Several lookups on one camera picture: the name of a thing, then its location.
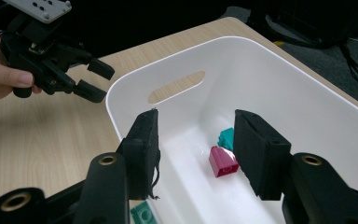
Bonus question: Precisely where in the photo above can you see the black floor cables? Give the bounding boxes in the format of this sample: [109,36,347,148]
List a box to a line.
[338,29,358,110]

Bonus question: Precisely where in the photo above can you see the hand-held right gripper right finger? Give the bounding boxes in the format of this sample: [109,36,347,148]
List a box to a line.
[232,108,294,202]

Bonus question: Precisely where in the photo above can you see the magenta toy block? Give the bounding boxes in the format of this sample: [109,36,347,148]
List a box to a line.
[208,146,241,178]

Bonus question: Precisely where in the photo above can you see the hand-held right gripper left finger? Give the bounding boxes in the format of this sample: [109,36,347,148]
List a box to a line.
[117,107,162,201]

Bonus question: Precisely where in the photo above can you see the white plastic bin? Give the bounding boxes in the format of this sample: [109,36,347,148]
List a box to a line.
[104,35,358,224]

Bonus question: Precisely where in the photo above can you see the turquoise toy block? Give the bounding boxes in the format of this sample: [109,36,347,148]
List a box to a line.
[217,127,236,153]

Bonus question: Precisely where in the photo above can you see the teal green toy block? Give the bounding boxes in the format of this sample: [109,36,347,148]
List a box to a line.
[130,200,158,224]

